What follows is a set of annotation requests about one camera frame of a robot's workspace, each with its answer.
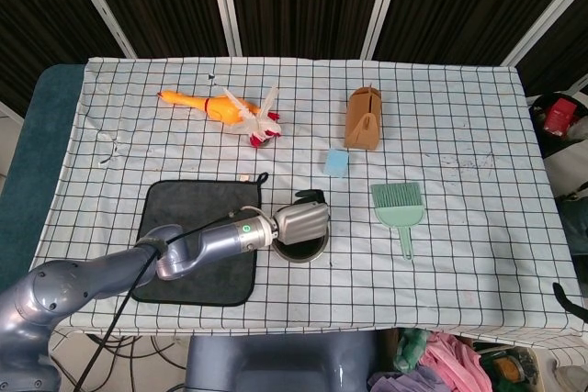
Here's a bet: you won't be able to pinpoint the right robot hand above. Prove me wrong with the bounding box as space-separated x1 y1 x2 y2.
552 282 588 319

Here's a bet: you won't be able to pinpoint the yellow rubber chicken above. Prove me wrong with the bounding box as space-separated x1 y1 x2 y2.
156 90 258 129

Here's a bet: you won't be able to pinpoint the yellow black device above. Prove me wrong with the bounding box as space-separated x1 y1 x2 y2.
477 343 538 388

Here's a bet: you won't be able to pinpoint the dark grey towel mat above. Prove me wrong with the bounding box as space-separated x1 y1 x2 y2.
131 172 270 308

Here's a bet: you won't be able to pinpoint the green dustpan brush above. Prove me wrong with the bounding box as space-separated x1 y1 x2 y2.
370 182 426 261

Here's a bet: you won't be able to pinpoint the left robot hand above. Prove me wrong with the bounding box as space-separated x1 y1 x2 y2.
274 188 332 246

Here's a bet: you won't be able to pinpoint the light blue sponge block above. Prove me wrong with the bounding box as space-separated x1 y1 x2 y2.
322 148 351 179

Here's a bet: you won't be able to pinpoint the black trash bin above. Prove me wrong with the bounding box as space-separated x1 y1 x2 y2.
527 92 588 159

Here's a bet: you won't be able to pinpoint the tangled black floor cables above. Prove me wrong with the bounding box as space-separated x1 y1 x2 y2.
50 331 187 392

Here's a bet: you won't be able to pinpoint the blue-grey robot torso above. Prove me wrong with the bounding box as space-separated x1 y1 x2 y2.
185 331 382 392

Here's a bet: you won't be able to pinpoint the red carton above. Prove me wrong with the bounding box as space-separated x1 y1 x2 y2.
543 97 578 136

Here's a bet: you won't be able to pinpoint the metal bowl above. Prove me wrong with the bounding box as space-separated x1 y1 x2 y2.
270 226 331 264

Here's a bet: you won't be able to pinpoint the white plastic sack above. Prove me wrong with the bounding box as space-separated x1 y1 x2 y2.
544 151 588 203

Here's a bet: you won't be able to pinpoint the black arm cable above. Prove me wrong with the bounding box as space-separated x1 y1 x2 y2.
73 209 244 392

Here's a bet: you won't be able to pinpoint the white partition post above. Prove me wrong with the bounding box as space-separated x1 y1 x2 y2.
360 0 408 61
62 0 137 59
206 0 243 57
500 0 588 67

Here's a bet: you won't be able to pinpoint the purple cloth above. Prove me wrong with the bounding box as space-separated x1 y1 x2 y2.
367 366 449 392

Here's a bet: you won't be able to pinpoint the white checked tablecloth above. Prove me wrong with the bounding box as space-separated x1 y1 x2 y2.
29 56 588 352

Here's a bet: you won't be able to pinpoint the pink cloth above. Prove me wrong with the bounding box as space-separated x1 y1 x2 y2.
420 330 492 392

